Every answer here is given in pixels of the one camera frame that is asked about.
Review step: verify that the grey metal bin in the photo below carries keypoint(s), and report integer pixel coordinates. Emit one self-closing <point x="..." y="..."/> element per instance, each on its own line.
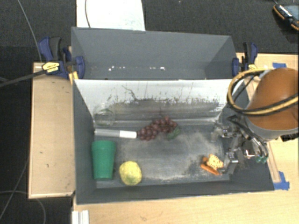
<point x="163" y="153"/>

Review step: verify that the yellow-green lemon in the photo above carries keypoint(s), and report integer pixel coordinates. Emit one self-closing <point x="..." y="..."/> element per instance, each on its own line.
<point x="130" y="173"/>

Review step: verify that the black cylinder on white bracket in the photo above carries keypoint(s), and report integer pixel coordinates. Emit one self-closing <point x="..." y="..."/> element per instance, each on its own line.
<point x="249" y="153"/>

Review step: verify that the green plastic cup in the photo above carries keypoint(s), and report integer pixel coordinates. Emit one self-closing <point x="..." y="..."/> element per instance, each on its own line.
<point x="103" y="158"/>

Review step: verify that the clear glass cup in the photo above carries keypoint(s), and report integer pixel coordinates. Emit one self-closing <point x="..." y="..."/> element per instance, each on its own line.
<point x="104" y="116"/>

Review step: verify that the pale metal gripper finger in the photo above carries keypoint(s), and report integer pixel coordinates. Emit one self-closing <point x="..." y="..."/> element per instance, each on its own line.
<point x="224" y="133"/>
<point x="231" y="158"/>

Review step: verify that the purple toy grape bunch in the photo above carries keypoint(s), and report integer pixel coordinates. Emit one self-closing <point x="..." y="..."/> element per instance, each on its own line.
<point x="156" y="128"/>

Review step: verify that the pale wood board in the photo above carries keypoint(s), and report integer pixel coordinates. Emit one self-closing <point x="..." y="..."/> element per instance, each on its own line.
<point x="51" y="134"/>

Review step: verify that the grey and white marker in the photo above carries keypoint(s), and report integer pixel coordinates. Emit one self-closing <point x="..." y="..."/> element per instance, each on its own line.
<point x="114" y="133"/>

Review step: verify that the orange striped toy animal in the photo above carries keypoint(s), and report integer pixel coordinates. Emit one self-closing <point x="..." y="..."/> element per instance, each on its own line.
<point x="213" y="162"/>

